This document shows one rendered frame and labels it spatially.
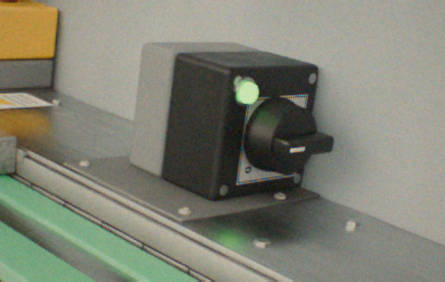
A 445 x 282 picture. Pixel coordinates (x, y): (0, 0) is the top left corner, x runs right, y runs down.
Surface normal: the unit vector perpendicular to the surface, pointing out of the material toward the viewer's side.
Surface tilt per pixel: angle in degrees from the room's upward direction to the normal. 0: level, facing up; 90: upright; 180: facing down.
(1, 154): 90
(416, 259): 90
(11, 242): 90
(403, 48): 0
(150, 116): 0
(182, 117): 0
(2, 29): 90
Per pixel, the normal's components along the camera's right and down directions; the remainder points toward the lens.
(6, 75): 0.68, 0.26
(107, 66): -0.72, 0.07
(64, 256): 0.13, -0.96
